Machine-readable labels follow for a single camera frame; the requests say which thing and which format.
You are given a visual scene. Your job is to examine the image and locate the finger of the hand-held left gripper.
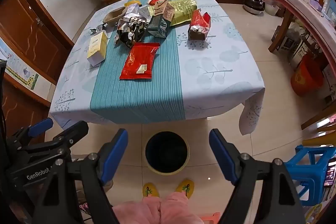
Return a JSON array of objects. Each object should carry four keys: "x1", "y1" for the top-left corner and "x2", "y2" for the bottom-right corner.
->
[
  {"x1": 7, "y1": 118, "x2": 54, "y2": 152},
  {"x1": 54, "y1": 121, "x2": 89, "y2": 151}
]

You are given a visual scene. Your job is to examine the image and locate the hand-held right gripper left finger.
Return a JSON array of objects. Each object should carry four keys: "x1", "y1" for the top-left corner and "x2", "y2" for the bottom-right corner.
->
[{"x1": 31, "y1": 129, "x2": 129, "y2": 224}]

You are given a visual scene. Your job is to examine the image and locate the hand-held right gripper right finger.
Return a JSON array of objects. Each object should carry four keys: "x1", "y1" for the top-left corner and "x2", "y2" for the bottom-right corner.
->
[{"x1": 209, "y1": 129, "x2": 306, "y2": 224}]

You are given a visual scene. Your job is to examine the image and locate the round cream-rimmed trash bin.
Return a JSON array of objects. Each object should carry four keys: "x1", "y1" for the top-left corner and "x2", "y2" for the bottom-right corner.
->
[{"x1": 144, "y1": 131, "x2": 190, "y2": 175}]

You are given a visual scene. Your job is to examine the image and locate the pale yellow box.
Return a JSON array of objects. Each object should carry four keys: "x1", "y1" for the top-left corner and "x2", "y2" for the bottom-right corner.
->
[{"x1": 87, "y1": 30, "x2": 109, "y2": 66}]

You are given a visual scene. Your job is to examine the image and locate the red snack packet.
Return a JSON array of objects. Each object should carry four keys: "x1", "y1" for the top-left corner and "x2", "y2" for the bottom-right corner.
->
[{"x1": 119, "y1": 42, "x2": 160, "y2": 80}]

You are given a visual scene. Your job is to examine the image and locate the small silver wrapper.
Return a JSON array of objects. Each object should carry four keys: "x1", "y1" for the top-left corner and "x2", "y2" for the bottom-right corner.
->
[{"x1": 89, "y1": 25, "x2": 105, "y2": 35}]

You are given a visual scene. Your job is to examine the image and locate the brown paper bowl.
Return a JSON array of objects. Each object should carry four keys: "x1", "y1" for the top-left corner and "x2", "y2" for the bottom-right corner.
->
[{"x1": 102, "y1": 7, "x2": 126, "y2": 26}]

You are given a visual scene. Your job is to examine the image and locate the green carton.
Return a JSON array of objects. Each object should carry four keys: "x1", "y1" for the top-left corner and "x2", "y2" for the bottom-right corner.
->
[{"x1": 146, "y1": 15, "x2": 168, "y2": 38}]

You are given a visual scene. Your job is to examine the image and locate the white wrapper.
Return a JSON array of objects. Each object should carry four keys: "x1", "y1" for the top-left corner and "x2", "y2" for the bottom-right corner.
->
[{"x1": 123, "y1": 3, "x2": 150, "y2": 22}]

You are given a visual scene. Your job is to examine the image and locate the red brown snack bag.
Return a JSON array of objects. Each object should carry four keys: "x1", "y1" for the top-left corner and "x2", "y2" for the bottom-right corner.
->
[{"x1": 187, "y1": 9, "x2": 211, "y2": 41}]

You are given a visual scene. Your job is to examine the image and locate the yellow basket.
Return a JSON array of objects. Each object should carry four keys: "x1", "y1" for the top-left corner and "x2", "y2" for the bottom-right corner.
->
[{"x1": 148, "y1": 0, "x2": 198, "y2": 27}]

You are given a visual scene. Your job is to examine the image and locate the brown white small carton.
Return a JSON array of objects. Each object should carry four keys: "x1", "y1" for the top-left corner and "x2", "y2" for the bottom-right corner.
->
[{"x1": 154, "y1": 0, "x2": 175, "y2": 22}]

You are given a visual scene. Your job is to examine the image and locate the brown wooden door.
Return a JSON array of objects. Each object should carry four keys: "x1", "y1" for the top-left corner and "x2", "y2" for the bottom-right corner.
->
[
  {"x1": 0, "y1": 0, "x2": 75, "y2": 84},
  {"x1": 0, "y1": 77, "x2": 50, "y2": 135}
]

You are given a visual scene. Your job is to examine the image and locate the yellow knitted slipper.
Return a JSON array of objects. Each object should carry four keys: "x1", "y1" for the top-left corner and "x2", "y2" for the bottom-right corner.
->
[
  {"x1": 142, "y1": 182, "x2": 160, "y2": 198},
  {"x1": 175, "y1": 179, "x2": 195, "y2": 197}
]

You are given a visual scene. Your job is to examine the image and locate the pink patterned cloth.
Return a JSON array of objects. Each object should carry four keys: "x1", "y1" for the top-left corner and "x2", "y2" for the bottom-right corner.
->
[{"x1": 79, "y1": 202, "x2": 91, "y2": 216}]

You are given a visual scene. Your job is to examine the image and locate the coral plastic stool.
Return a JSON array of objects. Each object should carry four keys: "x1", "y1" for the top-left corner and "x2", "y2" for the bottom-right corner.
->
[{"x1": 202, "y1": 212, "x2": 221, "y2": 224}]

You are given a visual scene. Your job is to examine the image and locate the pink fleece pants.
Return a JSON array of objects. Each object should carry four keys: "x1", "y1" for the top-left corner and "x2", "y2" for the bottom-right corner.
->
[{"x1": 112, "y1": 191, "x2": 205, "y2": 224}]

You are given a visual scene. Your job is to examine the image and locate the blue plastic stool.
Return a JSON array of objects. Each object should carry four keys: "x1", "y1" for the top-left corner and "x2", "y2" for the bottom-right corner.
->
[{"x1": 285, "y1": 145, "x2": 336, "y2": 206}]

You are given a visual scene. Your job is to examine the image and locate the pale blue leaf-print tablecloth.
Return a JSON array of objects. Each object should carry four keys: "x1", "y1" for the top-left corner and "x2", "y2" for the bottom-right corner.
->
[{"x1": 49, "y1": 0, "x2": 265, "y2": 135}]

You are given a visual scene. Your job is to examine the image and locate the orange bucket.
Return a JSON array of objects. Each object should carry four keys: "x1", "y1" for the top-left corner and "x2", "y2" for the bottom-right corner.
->
[{"x1": 290, "y1": 52, "x2": 330, "y2": 97}]

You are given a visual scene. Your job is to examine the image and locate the white bucket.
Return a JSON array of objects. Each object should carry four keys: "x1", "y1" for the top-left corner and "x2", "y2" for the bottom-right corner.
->
[{"x1": 265, "y1": 2, "x2": 280, "y2": 17}]

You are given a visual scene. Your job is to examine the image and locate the dark pot with white base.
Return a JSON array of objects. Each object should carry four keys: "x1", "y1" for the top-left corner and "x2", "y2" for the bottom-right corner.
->
[{"x1": 244, "y1": 0, "x2": 264, "y2": 14}]

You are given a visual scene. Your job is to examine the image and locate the cloth covered side table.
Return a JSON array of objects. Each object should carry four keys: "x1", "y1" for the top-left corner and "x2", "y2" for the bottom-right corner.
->
[{"x1": 263, "y1": 0, "x2": 336, "y2": 67}]

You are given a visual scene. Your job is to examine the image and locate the children's wall chart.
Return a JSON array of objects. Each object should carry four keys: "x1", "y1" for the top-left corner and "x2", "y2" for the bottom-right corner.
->
[{"x1": 0, "y1": 38, "x2": 40, "y2": 90}]

